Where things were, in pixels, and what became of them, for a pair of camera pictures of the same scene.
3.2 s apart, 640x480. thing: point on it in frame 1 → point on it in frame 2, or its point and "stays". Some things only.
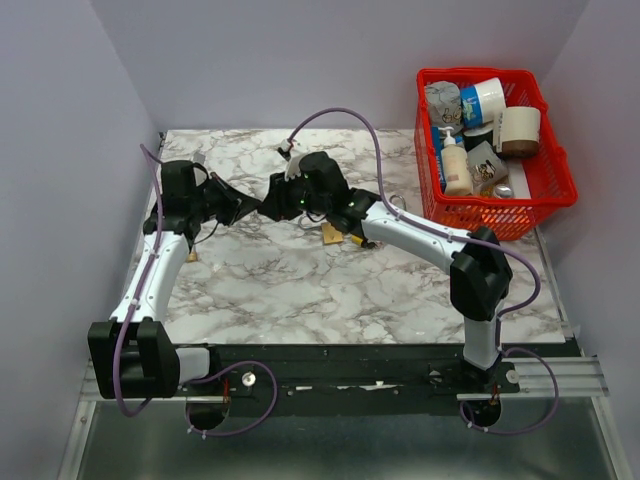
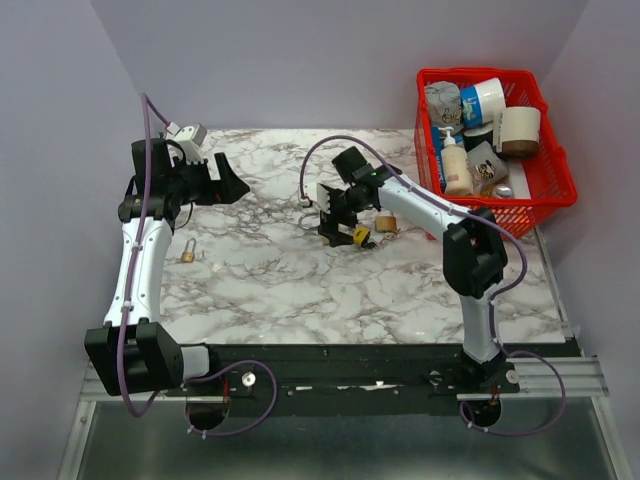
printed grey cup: x=485 y=165 stays
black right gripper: x=276 y=200 → x=329 y=222
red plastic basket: x=550 y=176 stays
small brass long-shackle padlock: x=192 y=257 stays
